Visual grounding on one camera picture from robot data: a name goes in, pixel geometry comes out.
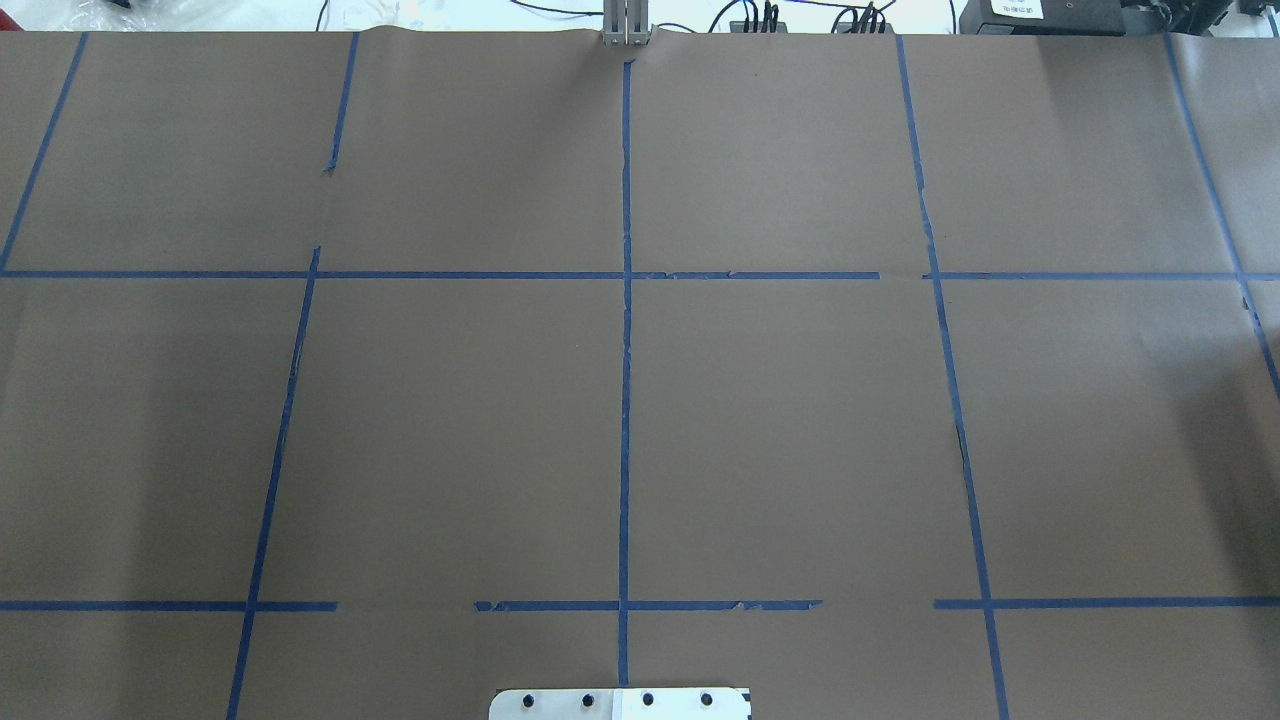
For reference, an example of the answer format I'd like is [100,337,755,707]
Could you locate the black box with label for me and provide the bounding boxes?
[957,1,1126,37]

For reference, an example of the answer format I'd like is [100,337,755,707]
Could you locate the black power strip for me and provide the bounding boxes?
[719,1,787,35]

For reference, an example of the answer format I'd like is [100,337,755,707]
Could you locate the aluminium frame post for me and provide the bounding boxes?
[602,0,653,47]

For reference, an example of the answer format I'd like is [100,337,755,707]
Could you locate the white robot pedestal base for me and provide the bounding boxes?
[488,687,753,719]

